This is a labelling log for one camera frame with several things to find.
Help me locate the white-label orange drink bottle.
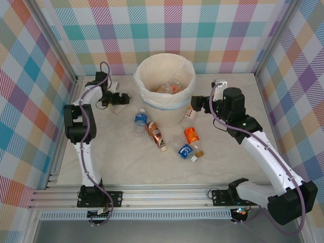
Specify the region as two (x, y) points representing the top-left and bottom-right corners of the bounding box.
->
(183, 106), (197, 120)

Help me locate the small blue-label water bottle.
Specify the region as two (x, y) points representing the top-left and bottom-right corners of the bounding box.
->
(133, 108), (148, 139)

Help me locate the small orange-label clear bottle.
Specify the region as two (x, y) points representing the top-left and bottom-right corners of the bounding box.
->
(167, 78), (184, 93)

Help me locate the orange NFC juice bottle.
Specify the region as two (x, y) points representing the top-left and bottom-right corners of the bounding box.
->
(182, 128), (205, 157)

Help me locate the brown coffee drink bottle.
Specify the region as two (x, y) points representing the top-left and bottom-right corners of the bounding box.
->
(145, 120), (169, 152)

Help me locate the wide blue-label plastic bottle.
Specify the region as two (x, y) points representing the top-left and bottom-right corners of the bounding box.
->
(170, 138), (198, 163)

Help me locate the beige waste bin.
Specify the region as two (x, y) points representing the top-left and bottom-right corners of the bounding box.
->
(134, 53), (197, 128)

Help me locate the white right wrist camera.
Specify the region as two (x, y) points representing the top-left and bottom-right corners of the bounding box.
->
(211, 78), (228, 90)

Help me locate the aluminium left side rail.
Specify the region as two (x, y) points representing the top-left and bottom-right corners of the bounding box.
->
(45, 75), (86, 190)

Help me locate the aluminium rail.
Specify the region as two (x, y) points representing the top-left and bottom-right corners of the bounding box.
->
(45, 75), (86, 190)
(28, 182), (273, 210)

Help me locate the aluminium left corner post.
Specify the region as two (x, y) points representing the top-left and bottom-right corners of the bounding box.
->
(29, 0), (84, 86)

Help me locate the aluminium corner post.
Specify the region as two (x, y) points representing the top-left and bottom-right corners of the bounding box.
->
(29, 0), (84, 86)
(254, 0), (303, 79)

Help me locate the aluminium right corner post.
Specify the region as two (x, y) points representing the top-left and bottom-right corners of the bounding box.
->
(254, 0), (303, 79)

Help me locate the aluminium front rail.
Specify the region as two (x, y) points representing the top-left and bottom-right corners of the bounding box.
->
(28, 182), (273, 210)

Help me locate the white slotted cable duct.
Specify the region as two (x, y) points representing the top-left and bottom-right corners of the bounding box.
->
(39, 211), (233, 221)

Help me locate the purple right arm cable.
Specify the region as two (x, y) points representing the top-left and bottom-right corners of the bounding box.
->
(209, 82), (306, 237)

